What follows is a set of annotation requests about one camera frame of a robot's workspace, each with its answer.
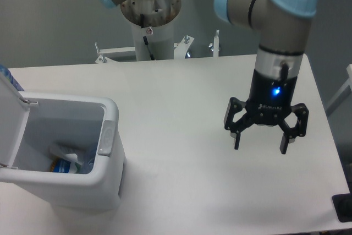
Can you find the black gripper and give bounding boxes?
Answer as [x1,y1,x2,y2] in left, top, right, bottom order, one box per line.
[224,70,309,155]

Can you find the crushed clear plastic bottle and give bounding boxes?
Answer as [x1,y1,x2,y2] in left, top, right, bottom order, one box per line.
[79,143,98,174]

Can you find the white paper wrapper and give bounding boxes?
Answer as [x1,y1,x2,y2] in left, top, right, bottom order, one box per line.
[49,144,84,166]

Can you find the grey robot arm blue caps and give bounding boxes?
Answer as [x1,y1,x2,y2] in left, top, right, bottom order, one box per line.
[100,0,317,154]

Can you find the white plastic trash can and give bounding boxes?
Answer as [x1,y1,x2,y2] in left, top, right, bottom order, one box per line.
[1,92,125,209]

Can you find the white trash can lid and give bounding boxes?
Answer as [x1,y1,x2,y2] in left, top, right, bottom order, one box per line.
[1,74,29,167]

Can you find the black clamp at table edge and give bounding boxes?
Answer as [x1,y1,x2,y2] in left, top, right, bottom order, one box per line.
[332,193,351,223]

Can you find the blue yellow snack package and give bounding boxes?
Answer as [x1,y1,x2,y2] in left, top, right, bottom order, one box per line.
[50,157,81,174]

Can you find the blue patterned item behind lid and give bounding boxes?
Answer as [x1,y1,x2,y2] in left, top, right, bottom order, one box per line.
[0,64,24,91]

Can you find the white frame at right edge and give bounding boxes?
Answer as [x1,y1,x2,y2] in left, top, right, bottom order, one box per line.
[325,64,351,117]

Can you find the white metal base frame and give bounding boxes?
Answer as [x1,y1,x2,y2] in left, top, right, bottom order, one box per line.
[95,30,221,63]

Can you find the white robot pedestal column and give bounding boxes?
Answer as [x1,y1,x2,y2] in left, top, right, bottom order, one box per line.
[120,0,182,59]

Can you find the black cable on pedestal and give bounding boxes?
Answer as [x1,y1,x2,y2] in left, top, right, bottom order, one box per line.
[140,13,155,61]

